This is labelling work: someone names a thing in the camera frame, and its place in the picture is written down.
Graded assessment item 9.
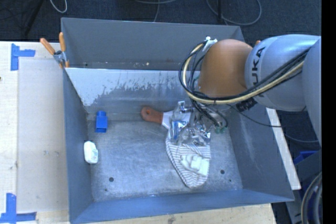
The white striped cloth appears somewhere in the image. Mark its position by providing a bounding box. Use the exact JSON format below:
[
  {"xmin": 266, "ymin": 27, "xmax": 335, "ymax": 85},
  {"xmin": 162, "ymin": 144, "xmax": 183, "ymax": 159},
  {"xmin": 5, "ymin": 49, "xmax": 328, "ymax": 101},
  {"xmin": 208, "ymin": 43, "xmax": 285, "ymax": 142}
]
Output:
[{"xmin": 165, "ymin": 136, "xmax": 212, "ymax": 189}]

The cream white soft lump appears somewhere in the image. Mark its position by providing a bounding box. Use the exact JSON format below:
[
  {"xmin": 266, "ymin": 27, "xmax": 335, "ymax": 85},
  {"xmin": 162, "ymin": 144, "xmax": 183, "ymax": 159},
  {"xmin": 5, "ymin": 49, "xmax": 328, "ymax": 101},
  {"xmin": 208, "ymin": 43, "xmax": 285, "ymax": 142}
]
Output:
[{"xmin": 179, "ymin": 153, "xmax": 211, "ymax": 176}]

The blue plastic block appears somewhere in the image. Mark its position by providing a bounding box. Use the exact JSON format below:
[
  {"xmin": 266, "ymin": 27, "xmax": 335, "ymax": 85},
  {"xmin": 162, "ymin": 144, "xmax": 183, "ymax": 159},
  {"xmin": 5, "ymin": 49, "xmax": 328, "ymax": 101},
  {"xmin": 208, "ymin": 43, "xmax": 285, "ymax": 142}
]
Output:
[{"xmin": 94, "ymin": 110, "xmax": 109, "ymax": 133}]

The grey metal bin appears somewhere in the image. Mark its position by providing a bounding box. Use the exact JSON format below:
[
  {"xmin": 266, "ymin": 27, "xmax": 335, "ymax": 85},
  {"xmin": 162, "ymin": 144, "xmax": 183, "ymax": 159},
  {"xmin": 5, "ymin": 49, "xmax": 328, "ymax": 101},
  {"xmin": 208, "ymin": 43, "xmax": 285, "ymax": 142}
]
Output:
[{"xmin": 60, "ymin": 17, "xmax": 295, "ymax": 224}]

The small white plastic bottle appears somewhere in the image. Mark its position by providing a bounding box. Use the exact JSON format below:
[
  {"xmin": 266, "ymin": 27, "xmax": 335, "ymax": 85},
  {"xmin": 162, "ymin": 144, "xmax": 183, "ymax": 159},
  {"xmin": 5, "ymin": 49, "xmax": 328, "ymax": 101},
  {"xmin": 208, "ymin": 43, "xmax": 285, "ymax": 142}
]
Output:
[{"xmin": 83, "ymin": 140, "xmax": 99, "ymax": 165}]

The shiny silver foil packet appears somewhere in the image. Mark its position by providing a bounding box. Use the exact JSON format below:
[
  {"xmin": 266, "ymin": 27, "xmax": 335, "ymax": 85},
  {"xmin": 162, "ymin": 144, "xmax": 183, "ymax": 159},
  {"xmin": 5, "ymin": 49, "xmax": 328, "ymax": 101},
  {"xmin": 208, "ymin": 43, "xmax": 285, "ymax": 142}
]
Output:
[{"xmin": 167, "ymin": 118, "xmax": 212, "ymax": 146}]

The pale wood flat board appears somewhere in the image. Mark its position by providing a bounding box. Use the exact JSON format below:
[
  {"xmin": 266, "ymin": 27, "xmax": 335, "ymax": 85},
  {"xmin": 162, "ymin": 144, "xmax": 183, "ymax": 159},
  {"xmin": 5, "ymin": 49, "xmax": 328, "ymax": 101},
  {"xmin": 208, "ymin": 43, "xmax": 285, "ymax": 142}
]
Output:
[{"xmin": 16, "ymin": 56, "xmax": 69, "ymax": 214}]

